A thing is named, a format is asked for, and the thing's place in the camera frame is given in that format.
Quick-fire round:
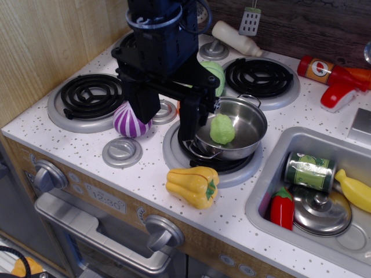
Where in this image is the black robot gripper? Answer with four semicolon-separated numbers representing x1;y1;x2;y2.
112;17;219;141

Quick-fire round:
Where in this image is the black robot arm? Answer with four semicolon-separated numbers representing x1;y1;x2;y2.
111;1;220;141

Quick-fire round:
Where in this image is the light green toy broccoli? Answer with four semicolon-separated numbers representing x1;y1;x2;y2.
210;114;235;145

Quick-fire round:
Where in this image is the stainless steel pan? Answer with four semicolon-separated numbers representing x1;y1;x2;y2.
189;94;267;160

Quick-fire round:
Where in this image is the grey stove top knob middle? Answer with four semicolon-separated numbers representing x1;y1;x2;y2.
152;100;177;125

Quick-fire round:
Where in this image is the grey stove knob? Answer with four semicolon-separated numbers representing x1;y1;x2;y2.
102;137;143;169
199;39;229;61
152;100;177;125

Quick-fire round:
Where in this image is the purple white striped toy onion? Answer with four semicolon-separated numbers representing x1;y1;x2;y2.
113;101;152;138

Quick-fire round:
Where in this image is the front right black burner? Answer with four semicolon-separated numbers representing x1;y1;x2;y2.
176;134;254;172

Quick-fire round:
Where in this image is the black burner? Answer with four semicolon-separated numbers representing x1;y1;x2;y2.
225;58;293;98
176;134;254;172
60;74;125;120

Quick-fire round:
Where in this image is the light green toy cabbage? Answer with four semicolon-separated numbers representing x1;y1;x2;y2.
192;61;225;97

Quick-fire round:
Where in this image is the grey stove top knob front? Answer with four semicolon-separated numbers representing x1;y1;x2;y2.
102;137;143;169

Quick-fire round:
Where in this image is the grey stove top knob back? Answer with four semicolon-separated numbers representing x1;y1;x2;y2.
199;39;229;61

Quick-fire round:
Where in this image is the yellow toy bell pepper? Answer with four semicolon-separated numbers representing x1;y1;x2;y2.
166;166;219;209

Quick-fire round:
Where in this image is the front left black burner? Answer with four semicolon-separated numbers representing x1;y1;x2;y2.
60;74;125;120

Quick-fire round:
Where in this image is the white toy bottle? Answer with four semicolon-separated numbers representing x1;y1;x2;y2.
212;20;263;57

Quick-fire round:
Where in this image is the grey sink basin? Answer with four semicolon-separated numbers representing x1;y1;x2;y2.
245;127;370;277

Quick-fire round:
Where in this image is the back right black burner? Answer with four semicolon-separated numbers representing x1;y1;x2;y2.
225;58;293;98

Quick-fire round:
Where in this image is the grey toy spatula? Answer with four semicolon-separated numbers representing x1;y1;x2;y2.
239;7;261;36

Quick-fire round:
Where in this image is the digital clock display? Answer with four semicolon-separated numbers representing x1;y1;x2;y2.
83;182;126;214

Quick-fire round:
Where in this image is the right grey oven knob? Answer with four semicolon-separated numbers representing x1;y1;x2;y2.
145;215;185;252

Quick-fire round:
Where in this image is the grey oven knob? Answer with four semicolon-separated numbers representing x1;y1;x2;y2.
34;159;68;192
145;215;185;252

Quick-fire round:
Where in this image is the left grey oven knob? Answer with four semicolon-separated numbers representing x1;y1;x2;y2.
34;159;68;192

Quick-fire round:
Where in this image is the red toy ketchup bottle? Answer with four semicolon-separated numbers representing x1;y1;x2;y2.
297;55;370;92

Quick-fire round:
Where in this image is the red toy chili pepper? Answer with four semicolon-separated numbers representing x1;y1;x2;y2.
270;187;294;231

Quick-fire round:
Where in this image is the green toy can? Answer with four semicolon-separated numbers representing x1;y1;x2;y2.
284;152;337;193

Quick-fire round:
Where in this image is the red white toy sushi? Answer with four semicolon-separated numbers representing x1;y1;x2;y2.
320;83;357;113

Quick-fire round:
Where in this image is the stainless steel pot lid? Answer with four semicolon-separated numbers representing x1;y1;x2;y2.
293;186;352;237

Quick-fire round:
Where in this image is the orange toy carrot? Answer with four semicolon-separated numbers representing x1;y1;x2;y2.
345;67;371;82

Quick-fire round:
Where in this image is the yellow toy banana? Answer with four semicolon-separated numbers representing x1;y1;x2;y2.
334;169;370;213

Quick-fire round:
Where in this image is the yellow toy on floor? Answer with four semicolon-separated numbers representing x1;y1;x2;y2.
11;257;43;277

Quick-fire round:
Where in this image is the grey oven door handle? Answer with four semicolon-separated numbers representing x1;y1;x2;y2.
35;193;171;277

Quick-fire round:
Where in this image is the black cable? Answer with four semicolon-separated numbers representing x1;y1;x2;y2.
0;245;44;278

